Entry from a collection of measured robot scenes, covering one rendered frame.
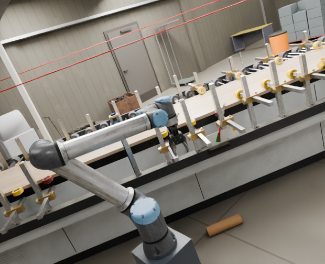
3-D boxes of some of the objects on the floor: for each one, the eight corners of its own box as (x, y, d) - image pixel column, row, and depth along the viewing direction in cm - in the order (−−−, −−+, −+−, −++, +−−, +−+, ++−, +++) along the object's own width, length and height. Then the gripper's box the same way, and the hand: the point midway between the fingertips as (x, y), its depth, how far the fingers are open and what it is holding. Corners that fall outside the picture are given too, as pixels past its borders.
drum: (270, 63, 702) (264, 37, 680) (278, 58, 725) (273, 33, 703) (286, 61, 668) (282, 33, 646) (294, 55, 691) (290, 29, 669)
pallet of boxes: (284, 47, 827) (277, 9, 790) (296, 40, 869) (290, 3, 833) (325, 39, 738) (319, -4, 701) (336, 32, 781) (331, -10, 744)
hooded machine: (21, 179, 530) (-15, 120, 489) (46, 165, 559) (15, 108, 517) (29, 186, 481) (-10, 121, 440) (56, 170, 510) (22, 108, 468)
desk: (244, 48, 1062) (240, 31, 1040) (276, 42, 959) (272, 22, 937) (235, 54, 1028) (230, 36, 1006) (266, 47, 924) (262, 27, 902)
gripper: (162, 130, 154) (174, 162, 161) (184, 122, 155) (195, 153, 162) (160, 126, 162) (171, 156, 169) (181, 118, 163) (191, 149, 170)
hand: (181, 152), depth 168 cm, fingers open, 7 cm apart
